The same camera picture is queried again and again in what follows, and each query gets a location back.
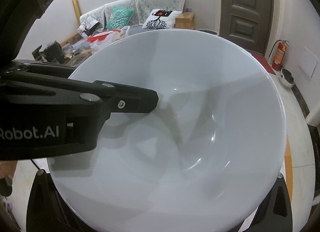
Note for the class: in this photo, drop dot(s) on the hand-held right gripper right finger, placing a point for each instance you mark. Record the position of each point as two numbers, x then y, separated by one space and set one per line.
275 209

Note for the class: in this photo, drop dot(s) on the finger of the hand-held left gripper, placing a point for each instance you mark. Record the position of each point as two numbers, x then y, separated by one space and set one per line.
135 101
45 70

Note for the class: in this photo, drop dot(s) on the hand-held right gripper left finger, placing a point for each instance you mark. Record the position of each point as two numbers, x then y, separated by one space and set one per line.
42 202

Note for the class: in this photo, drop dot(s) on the white bowl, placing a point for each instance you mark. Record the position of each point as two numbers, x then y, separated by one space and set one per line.
200 84

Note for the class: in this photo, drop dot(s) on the person's left hand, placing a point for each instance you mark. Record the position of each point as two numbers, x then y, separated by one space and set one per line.
7 169

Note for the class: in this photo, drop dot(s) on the black and white cushion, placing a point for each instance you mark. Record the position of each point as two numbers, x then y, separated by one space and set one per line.
87 26

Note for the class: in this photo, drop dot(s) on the red lid container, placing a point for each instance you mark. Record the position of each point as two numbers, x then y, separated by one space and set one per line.
100 36

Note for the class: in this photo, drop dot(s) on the red-lidded container in bag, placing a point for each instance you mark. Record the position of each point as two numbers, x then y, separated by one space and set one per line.
111 40

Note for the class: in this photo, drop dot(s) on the wooden board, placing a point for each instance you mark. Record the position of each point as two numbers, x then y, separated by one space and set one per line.
76 9

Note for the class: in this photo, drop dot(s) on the teal leaf print cushion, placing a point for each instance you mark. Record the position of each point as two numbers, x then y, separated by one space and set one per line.
118 18

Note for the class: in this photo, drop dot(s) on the white tree print cushion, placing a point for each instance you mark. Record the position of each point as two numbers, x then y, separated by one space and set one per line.
161 20

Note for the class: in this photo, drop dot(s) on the wooden side table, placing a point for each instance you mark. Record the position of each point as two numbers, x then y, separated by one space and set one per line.
185 21

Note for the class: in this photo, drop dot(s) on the grey sofa with lace cover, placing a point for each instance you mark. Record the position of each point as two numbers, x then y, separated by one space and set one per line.
145 4

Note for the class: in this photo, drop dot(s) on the white trash bin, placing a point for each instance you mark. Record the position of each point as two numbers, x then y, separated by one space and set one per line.
208 32

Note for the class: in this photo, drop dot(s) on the white helmet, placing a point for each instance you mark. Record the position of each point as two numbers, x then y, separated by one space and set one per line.
287 76

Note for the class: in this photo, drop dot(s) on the red doormat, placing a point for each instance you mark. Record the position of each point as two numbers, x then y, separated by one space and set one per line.
262 62

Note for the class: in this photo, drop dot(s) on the dark brown door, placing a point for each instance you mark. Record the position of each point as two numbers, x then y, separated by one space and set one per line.
247 21

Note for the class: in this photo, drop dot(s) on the red fire extinguisher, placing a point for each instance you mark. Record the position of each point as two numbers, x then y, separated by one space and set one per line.
280 55

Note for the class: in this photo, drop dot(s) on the white wall panel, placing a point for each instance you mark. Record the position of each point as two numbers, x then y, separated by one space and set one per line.
308 63

